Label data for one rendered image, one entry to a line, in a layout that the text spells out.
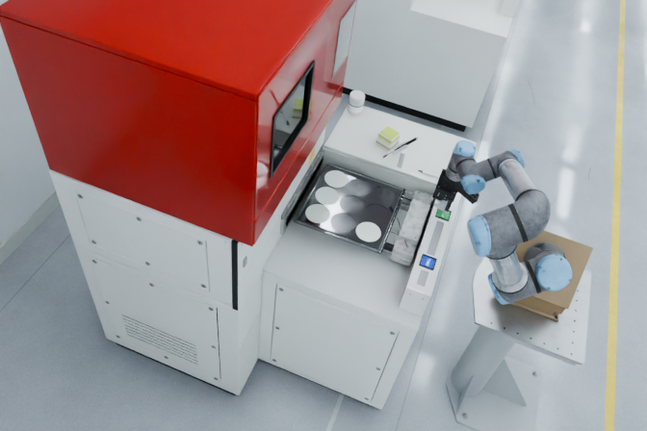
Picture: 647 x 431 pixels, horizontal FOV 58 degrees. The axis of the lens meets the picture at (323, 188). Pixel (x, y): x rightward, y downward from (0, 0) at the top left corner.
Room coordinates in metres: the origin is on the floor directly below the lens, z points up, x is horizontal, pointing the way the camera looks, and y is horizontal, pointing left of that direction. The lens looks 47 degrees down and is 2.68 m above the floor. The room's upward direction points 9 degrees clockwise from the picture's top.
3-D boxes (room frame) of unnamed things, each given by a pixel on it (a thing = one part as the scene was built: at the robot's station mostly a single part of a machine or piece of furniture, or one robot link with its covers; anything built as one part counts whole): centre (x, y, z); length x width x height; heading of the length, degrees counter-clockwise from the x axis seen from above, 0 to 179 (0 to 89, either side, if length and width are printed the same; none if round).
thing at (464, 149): (1.57, -0.48, 1.28); 0.09 x 0.08 x 0.11; 14
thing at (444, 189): (1.58, -0.47, 1.12); 0.09 x 0.08 x 0.12; 75
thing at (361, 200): (1.61, -0.12, 0.90); 0.34 x 0.34 x 0.01; 75
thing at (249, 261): (1.48, 0.14, 1.02); 0.82 x 0.03 x 0.40; 165
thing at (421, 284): (1.45, -0.46, 0.89); 0.55 x 0.09 x 0.14; 165
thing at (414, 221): (1.56, -0.39, 0.87); 0.36 x 0.08 x 0.03; 165
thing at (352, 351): (1.66, -0.25, 0.41); 0.97 x 0.64 x 0.82; 165
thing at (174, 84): (1.55, 0.44, 1.52); 0.81 x 0.75 x 0.59; 165
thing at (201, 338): (1.56, 0.47, 0.41); 0.82 x 0.71 x 0.82; 165
